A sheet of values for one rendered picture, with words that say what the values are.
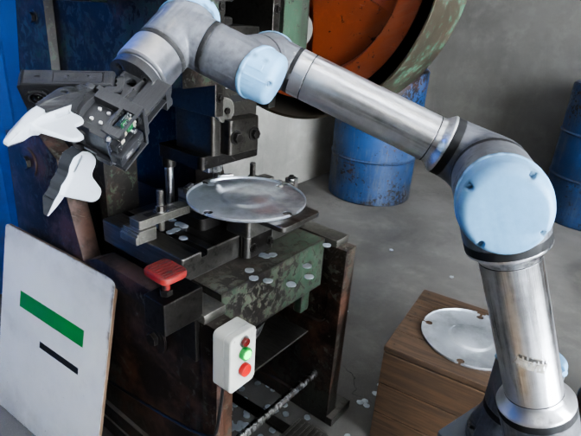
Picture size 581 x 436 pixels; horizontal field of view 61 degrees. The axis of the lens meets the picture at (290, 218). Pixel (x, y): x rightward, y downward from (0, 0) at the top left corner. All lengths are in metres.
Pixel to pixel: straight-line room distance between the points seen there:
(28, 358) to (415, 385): 1.12
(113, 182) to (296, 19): 0.60
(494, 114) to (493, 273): 3.65
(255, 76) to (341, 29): 0.77
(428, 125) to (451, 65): 3.65
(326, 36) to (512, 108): 3.00
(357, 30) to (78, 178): 0.92
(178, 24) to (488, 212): 0.47
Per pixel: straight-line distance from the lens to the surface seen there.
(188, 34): 0.71
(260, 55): 0.69
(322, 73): 0.79
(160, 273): 0.93
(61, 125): 0.58
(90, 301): 1.37
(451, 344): 1.54
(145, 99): 0.65
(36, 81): 0.68
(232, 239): 1.18
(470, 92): 4.39
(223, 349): 1.01
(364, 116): 0.79
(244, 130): 1.17
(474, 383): 1.45
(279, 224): 1.08
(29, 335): 1.65
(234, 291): 1.11
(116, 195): 1.34
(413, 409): 1.56
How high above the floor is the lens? 1.23
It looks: 24 degrees down
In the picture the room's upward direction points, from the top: 4 degrees clockwise
